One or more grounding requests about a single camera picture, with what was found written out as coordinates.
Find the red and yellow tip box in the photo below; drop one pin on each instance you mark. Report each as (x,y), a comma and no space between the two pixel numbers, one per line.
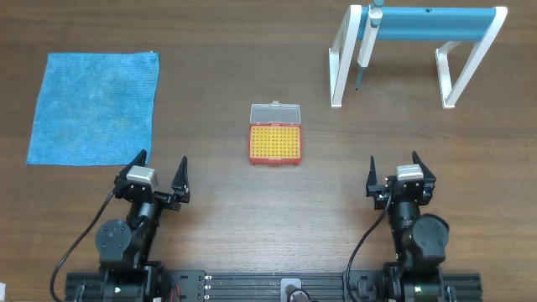
(275,142)

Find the white pipette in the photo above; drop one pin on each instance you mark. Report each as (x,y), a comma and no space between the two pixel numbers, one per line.
(368,40)

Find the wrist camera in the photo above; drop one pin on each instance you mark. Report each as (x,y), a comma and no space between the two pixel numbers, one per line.
(142,176)
(410,172)

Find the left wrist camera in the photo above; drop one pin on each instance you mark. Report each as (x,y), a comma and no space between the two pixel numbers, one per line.
(142,176)

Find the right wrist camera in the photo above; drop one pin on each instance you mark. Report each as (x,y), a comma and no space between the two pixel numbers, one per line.
(410,172)

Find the white and blue stand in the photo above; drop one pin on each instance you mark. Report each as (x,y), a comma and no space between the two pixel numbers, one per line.
(423,24)

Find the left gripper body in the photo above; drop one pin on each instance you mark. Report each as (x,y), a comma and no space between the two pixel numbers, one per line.
(144,194)

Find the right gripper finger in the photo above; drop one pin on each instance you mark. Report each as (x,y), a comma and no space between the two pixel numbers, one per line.
(371,176)
(424,170)

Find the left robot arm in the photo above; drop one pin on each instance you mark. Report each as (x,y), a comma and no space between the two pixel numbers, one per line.
(126,243)

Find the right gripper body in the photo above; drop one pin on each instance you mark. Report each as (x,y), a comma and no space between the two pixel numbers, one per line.
(409,191)

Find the blue cloth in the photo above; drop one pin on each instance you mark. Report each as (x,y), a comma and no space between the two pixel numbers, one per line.
(94,109)

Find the mounting rail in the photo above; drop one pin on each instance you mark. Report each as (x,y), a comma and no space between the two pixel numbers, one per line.
(251,287)

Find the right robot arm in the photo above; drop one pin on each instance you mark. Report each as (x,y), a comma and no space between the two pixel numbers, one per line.
(423,243)

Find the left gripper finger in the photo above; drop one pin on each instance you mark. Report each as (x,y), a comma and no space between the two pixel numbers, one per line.
(137,160)
(182,180)

